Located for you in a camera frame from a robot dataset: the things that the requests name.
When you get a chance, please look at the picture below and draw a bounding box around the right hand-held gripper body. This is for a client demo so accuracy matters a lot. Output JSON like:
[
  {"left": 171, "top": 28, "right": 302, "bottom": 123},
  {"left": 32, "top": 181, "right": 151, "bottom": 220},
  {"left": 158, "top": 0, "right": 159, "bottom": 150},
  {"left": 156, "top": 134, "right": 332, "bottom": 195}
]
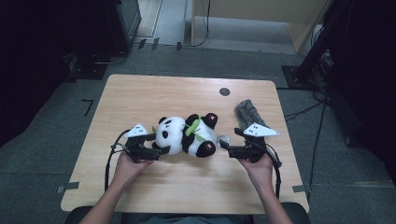
[{"left": 229, "top": 121, "right": 281, "bottom": 164}]

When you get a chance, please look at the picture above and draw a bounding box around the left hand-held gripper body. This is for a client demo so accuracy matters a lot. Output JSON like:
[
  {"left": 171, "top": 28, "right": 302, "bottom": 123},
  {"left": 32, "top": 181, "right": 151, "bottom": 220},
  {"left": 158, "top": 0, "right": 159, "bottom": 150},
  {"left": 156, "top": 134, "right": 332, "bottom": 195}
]
[{"left": 124, "top": 122, "right": 159, "bottom": 164}]

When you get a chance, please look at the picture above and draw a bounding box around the panda plush toy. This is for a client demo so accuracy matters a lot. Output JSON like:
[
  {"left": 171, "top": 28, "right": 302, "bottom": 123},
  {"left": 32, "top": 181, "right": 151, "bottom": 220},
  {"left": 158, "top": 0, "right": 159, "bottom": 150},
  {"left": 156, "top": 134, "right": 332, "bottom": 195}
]
[{"left": 150, "top": 112, "right": 231, "bottom": 159}]

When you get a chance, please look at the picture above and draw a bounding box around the grey knitted cloth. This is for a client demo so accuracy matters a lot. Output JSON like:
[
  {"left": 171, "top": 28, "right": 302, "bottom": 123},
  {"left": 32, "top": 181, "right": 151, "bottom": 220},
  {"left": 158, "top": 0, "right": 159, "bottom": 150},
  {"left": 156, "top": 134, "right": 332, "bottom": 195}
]
[{"left": 233, "top": 98, "right": 268, "bottom": 133}]

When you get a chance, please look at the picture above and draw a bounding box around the person's left hand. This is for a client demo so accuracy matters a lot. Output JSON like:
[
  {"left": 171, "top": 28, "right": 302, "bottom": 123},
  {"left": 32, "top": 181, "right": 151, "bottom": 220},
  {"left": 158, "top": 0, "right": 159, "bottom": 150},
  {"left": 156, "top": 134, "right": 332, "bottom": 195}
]
[{"left": 113, "top": 151, "right": 154, "bottom": 189}]

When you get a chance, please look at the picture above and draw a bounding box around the person's right hand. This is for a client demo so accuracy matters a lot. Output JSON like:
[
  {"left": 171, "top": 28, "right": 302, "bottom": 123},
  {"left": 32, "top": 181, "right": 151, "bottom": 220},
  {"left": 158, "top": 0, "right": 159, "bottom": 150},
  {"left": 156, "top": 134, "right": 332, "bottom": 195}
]
[{"left": 238, "top": 151, "right": 276, "bottom": 189}]

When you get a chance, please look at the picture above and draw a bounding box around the grey tape strip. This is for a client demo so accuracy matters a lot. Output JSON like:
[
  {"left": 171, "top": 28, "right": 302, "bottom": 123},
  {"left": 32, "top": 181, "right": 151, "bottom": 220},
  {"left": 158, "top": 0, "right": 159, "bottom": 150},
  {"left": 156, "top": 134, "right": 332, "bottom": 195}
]
[
  {"left": 56, "top": 181, "right": 80, "bottom": 194},
  {"left": 292, "top": 184, "right": 312, "bottom": 193}
]

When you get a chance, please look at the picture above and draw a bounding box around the person's grey-blue clothing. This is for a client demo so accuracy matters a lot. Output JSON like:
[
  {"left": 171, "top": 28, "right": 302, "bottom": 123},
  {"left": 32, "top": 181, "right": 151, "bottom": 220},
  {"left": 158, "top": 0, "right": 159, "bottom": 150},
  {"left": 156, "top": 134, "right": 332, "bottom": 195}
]
[{"left": 120, "top": 213, "right": 255, "bottom": 224}]

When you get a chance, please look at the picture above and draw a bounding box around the black metal stand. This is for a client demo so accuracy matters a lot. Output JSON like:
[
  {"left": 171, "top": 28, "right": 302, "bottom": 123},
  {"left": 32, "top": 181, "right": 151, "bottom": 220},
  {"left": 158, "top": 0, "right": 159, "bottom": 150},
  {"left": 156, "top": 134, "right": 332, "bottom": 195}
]
[{"left": 281, "top": 0, "right": 354, "bottom": 90}]

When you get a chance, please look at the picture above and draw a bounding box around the dark cabinet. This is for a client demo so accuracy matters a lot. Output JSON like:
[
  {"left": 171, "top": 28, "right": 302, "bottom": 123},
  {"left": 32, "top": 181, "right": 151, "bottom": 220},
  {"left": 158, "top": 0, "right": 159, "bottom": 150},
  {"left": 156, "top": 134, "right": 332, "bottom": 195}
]
[{"left": 106, "top": 0, "right": 143, "bottom": 56}]

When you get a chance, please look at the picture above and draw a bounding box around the wooden cabinet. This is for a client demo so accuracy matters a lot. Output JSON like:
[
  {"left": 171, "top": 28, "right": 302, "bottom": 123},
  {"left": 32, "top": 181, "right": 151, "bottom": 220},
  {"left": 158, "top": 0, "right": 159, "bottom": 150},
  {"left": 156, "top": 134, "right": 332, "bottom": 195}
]
[{"left": 190, "top": 0, "right": 331, "bottom": 54}]

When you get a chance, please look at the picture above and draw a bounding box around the dark curtain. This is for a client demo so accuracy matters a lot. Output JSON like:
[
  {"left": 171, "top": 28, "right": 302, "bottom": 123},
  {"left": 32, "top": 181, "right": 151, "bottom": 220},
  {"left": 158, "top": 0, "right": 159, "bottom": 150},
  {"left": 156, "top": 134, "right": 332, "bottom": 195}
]
[
  {"left": 323, "top": 0, "right": 396, "bottom": 185},
  {"left": 0, "top": 0, "right": 110, "bottom": 147}
]

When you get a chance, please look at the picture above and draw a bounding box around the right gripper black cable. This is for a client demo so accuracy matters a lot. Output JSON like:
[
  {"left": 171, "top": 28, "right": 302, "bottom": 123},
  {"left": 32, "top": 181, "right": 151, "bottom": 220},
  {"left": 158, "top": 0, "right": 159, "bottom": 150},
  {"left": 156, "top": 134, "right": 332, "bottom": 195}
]
[{"left": 264, "top": 144, "right": 283, "bottom": 200}]

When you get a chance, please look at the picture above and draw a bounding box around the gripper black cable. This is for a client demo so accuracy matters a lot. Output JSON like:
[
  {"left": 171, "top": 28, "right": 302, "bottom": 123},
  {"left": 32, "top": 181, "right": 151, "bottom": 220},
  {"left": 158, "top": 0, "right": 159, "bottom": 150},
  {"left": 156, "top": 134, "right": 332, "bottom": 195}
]
[
  {"left": 264, "top": 144, "right": 283, "bottom": 200},
  {"left": 104, "top": 128, "right": 131, "bottom": 192}
]

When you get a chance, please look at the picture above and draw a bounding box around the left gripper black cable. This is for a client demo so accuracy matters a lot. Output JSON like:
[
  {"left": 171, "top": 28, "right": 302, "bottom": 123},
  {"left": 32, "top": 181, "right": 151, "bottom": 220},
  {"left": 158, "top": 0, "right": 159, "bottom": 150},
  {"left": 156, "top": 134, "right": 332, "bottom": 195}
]
[{"left": 104, "top": 128, "right": 131, "bottom": 192}]

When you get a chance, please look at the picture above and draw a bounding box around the short black floor cable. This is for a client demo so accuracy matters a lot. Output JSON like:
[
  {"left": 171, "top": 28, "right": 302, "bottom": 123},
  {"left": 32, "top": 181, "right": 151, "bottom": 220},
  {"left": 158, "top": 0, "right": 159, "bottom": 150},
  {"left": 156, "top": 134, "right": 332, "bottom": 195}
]
[{"left": 283, "top": 101, "right": 326, "bottom": 122}]

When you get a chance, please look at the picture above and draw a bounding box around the long black floor cable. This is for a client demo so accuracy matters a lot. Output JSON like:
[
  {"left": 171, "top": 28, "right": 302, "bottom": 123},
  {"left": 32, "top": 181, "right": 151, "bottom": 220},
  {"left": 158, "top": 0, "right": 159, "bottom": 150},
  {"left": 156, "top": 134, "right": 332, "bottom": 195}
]
[{"left": 306, "top": 102, "right": 328, "bottom": 202}]

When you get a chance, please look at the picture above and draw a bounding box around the looped black floor cable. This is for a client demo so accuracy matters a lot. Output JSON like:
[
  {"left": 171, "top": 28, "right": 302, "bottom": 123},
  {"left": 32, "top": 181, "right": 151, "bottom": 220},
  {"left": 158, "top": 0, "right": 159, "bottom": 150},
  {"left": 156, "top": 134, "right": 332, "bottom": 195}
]
[{"left": 92, "top": 50, "right": 127, "bottom": 65}]

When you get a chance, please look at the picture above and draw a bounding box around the black floor base plate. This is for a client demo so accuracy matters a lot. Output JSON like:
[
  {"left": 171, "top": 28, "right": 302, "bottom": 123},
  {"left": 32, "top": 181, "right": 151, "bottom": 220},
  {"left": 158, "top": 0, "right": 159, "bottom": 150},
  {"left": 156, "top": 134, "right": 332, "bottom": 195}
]
[{"left": 66, "top": 52, "right": 108, "bottom": 81}]

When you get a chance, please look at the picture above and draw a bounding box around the black hanging cable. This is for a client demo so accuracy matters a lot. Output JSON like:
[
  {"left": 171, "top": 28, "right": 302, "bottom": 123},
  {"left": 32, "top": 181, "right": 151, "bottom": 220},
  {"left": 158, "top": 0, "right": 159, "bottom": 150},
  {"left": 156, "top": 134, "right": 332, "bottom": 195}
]
[{"left": 183, "top": 0, "right": 211, "bottom": 49}]

